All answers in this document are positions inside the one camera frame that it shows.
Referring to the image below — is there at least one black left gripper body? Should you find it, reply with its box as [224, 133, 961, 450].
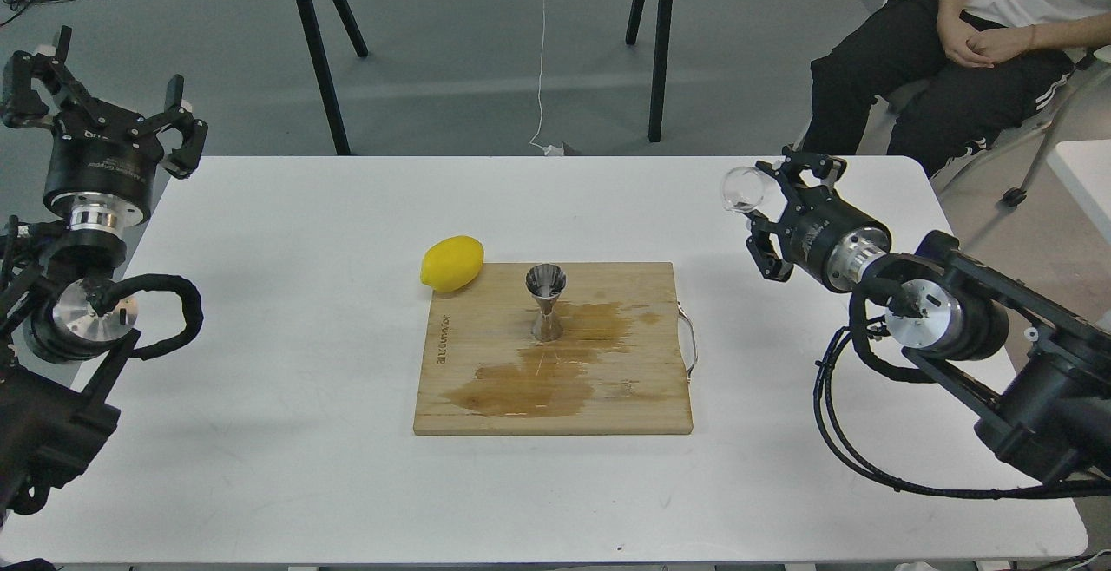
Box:
[43, 129, 166, 227]

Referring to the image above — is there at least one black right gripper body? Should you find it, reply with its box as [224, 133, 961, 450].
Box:
[777, 191, 892, 293]

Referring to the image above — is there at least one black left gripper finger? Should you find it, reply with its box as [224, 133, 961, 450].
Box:
[132, 76, 209, 180]
[1, 26, 103, 136]

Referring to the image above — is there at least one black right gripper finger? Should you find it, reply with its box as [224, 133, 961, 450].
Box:
[757, 148, 848, 213]
[745, 218, 793, 282]

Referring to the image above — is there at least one clear glass cup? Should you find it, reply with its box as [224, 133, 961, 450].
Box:
[720, 167, 777, 213]

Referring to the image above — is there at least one steel double jigger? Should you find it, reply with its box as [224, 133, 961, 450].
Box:
[526, 263, 567, 343]

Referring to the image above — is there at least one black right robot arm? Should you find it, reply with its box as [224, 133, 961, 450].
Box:
[721, 148, 1110, 500]

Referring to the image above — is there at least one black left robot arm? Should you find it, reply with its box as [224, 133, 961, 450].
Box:
[1, 26, 209, 515]

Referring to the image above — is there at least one wooden cutting board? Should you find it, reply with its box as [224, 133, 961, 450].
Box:
[412, 262, 692, 435]

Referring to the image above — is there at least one seated person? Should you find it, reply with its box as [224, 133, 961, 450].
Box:
[800, 0, 1110, 176]

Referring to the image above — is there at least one yellow lemon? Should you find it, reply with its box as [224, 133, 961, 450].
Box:
[419, 236, 484, 293]

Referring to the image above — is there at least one white hanging cable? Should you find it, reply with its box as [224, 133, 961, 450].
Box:
[529, 0, 567, 157]

